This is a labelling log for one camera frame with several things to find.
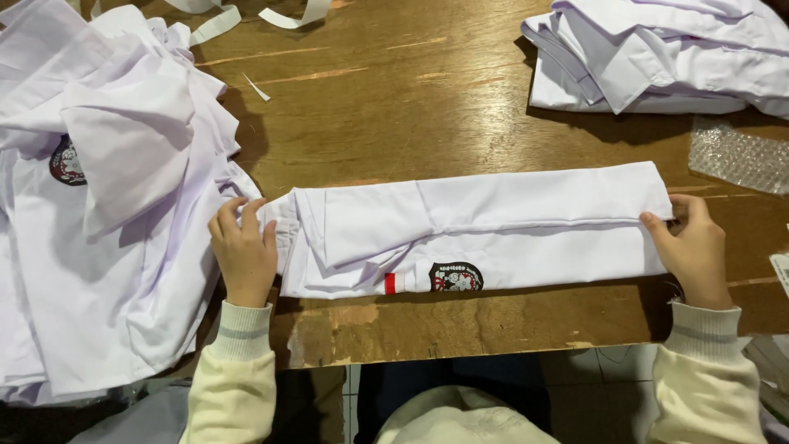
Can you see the white paper tag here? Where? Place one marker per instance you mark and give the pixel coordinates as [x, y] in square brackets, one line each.
[781, 271]

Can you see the person's right hand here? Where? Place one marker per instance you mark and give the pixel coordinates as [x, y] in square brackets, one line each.
[696, 256]

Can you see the clear bubble wrap sheet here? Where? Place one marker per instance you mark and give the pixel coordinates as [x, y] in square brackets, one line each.
[739, 154]

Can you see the long white paper strip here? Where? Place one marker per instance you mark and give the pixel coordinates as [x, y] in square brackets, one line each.
[216, 23]

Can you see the stack of flat packets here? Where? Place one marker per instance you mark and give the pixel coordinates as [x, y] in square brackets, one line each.
[772, 370]

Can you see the curled white paper strip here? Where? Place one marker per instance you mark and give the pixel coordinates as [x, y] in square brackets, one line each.
[296, 17]

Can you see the small white paper scrap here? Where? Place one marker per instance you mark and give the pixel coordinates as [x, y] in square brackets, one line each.
[256, 88]

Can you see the short white paper strip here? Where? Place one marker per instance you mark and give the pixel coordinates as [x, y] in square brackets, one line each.
[192, 5]

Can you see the stack of folded white shirts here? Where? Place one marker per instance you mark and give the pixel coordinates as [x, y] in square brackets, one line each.
[659, 61]

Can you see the grey cloth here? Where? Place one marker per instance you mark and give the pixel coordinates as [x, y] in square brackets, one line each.
[129, 416]

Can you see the person's left hand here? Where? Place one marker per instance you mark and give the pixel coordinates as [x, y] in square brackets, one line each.
[243, 259]

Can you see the person's dark trousers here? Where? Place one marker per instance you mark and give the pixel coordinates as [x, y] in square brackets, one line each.
[407, 382]

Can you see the person's cream sweater chest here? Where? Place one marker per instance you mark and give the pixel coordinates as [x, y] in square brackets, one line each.
[462, 419]

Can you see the pile of loose white shirts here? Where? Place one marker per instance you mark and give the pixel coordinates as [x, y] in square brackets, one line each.
[111, 203]

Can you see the white badge shirt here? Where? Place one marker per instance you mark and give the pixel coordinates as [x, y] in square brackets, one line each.
[493, 228]

